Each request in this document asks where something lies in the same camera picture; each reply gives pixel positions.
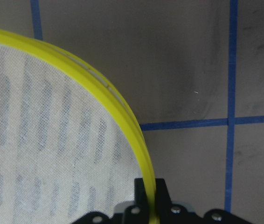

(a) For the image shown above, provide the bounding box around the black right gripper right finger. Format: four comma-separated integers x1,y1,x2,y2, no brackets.
155,178,195,224

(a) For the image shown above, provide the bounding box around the yellow steamer layer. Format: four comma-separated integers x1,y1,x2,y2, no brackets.
0,30,156,224

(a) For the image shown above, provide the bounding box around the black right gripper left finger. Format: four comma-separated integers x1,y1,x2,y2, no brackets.
113,178,149,224

